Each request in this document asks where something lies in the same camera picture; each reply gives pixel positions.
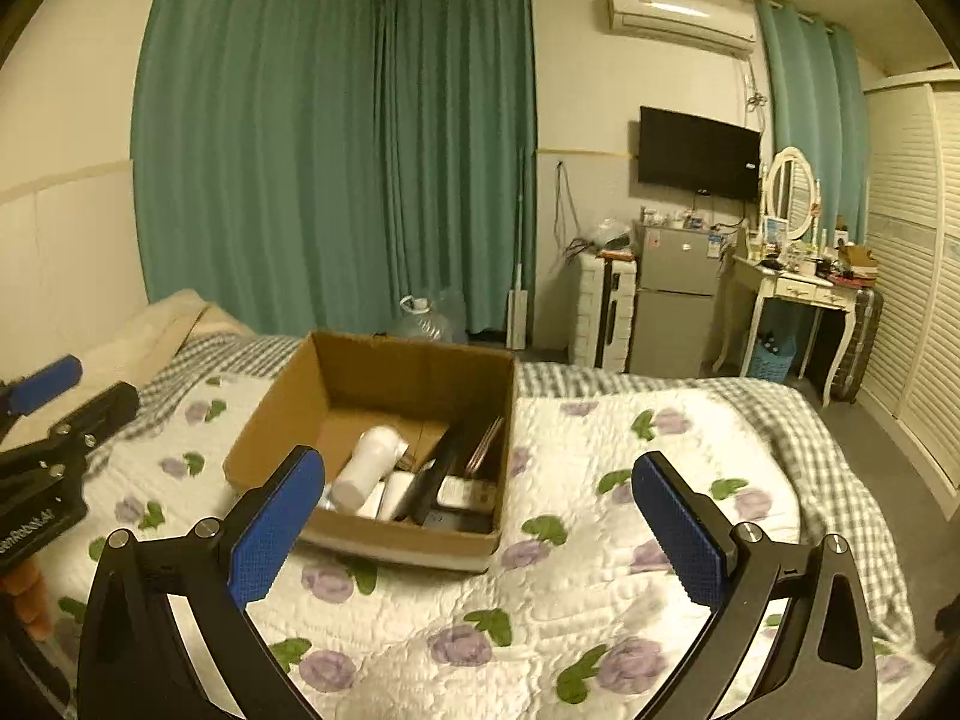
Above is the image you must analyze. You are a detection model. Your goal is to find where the dark wall cable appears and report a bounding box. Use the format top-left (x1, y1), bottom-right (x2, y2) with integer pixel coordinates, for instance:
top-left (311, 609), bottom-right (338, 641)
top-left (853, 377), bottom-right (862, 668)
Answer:
top-left (551, 160), bottom-right (601, 260)

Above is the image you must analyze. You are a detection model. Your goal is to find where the white bottle with red cap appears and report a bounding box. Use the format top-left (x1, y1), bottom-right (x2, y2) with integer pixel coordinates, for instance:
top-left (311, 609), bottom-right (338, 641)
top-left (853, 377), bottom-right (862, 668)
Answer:
top-left (439, 476), bottom-right (500, 515)

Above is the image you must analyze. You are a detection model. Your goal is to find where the white charger plug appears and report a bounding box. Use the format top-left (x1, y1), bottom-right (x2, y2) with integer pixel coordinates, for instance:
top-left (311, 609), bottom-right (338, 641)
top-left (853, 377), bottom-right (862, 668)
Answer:
top-left (358, 471), bottom-right (421, 522)

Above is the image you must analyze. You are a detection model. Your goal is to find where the grey small fridge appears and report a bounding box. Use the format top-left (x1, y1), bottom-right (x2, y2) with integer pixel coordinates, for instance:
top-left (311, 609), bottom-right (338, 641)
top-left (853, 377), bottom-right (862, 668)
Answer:
top-left (628, 219), bottom-right (722, 376)

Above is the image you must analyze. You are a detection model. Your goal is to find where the long black case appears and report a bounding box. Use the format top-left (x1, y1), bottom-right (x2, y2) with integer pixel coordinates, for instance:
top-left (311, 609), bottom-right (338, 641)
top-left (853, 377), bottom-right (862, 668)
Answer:
top-left (409, 427), bottom-right (470, 524)

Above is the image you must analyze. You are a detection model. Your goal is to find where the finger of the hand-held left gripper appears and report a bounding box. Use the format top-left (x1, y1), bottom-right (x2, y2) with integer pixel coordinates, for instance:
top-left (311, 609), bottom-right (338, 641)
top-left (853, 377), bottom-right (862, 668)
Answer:
top-left (0, 382), bottom-right (140, 482)
top-left (0, 355), bottom-right (83, 436)

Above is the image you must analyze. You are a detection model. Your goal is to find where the dark checked suitcase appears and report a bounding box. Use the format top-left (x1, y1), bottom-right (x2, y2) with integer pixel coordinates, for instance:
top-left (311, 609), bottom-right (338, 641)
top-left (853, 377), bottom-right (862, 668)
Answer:
top-left (829, 286), bottom-right (884, 400)

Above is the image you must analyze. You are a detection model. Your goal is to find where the pink phone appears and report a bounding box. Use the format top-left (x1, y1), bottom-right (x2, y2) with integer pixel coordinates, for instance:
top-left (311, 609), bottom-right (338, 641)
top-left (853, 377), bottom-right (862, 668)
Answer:
top-left (465, 416), bottom-right (505, 481)

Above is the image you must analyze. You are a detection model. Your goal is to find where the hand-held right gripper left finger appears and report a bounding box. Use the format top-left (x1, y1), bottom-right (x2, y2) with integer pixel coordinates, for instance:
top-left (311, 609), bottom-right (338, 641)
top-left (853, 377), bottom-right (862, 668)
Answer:
top-left (75, 445), bottom-right (326, 720)

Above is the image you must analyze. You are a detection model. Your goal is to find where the narrow green curtain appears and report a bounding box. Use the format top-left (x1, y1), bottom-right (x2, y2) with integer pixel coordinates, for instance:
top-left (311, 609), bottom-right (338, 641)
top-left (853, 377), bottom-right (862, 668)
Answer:
top-left (756, 0), bottom-right (863, 241)

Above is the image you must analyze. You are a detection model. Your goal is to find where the clear plastic bag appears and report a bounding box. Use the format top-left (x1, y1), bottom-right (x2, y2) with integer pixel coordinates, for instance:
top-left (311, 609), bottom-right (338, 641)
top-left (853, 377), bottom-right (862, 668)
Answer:
top-left (592, 217), bottom-right (638, 252)

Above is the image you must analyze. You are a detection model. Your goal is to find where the blue plastic basket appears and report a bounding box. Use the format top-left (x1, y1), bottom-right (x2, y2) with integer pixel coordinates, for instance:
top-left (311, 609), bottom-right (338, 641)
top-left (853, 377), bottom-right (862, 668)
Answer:
top-left (750, 330), bottom-right (796, 383)

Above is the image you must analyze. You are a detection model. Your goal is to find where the white slatted wardrobe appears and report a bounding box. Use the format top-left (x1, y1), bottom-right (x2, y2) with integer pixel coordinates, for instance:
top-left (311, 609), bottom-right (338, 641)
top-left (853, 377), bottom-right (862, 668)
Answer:
top-left (859, 67), bottom-right (960, 507)

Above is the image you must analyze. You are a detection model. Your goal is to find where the white suitcase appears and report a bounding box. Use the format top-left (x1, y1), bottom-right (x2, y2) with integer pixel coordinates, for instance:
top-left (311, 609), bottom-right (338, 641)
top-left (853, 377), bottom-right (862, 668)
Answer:
top-left (568, 251), bottom-right (638, 372)

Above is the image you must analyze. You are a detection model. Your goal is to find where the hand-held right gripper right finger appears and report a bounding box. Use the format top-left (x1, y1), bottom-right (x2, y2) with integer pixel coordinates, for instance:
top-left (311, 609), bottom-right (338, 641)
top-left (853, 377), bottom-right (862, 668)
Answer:
top-left (631, 451), bottom-right (878, 720)

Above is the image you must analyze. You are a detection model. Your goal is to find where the black wall television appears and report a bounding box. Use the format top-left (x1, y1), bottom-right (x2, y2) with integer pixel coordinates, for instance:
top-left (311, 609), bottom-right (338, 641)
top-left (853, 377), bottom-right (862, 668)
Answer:
top-left (637, 106), bottom-right (763, 202)

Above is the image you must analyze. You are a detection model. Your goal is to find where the white floral quilt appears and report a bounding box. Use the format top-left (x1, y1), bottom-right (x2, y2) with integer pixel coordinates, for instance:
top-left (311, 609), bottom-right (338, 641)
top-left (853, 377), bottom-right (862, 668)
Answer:
top-left (45, 371), bottom-right (920, 720)

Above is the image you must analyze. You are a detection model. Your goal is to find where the oval white mirror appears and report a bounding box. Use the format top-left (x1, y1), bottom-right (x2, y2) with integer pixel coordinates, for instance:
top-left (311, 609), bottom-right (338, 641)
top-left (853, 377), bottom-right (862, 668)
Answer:
top-left (757, 148), bottom-right (822, 241)

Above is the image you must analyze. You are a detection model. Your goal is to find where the white round bottle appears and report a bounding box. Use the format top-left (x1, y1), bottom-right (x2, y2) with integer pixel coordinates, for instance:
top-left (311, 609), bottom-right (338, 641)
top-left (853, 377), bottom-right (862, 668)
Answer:
top-left (330, 426), bottom-right (410, 515)

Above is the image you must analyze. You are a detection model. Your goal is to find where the white air conditioner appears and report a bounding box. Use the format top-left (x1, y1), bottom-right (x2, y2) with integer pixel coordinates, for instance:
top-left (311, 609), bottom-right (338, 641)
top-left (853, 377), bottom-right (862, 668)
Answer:
top-left (606, 0), bottom-right (758, 59)

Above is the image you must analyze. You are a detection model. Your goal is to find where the brown cardboard box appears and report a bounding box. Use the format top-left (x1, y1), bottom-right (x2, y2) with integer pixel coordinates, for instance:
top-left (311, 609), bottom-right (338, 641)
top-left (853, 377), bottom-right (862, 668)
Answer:
top-left (223, 330), bottom-right (518, 575)

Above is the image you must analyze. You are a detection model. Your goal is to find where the clear water jug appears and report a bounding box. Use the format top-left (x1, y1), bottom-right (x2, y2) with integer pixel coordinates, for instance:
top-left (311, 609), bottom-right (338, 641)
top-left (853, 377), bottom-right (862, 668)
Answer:
top-left (386, 294), bottom-right (470, 346)

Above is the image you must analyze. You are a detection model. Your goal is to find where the wide green curtain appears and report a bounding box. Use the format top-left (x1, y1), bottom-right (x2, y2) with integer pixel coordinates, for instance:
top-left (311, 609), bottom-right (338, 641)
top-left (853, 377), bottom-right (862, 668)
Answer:
top-left (131, 0), bottom-right (539, 338)

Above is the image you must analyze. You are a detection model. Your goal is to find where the person's left hand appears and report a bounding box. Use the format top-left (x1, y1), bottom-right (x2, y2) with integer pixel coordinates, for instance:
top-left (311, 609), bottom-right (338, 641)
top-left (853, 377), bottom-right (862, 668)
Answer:
top-left (0, 559), bottom-right (53, 640)

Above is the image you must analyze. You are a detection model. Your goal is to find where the beige blanket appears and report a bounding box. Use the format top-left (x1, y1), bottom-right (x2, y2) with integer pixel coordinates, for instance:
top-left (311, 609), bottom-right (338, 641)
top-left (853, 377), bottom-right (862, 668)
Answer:
top-left (0, 289), bottom-right (256, 451)

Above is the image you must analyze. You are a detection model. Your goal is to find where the white mop pole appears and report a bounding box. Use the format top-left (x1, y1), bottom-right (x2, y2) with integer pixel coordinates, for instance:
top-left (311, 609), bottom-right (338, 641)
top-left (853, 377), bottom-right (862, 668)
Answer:
top-left (506, 150), bottom-right (535, 350)

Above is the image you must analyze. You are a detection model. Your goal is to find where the white dressing table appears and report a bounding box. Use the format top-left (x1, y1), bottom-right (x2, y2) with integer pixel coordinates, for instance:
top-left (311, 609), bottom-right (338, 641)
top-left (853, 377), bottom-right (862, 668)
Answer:
top-left (712, 251), bottom-right (860, 406)

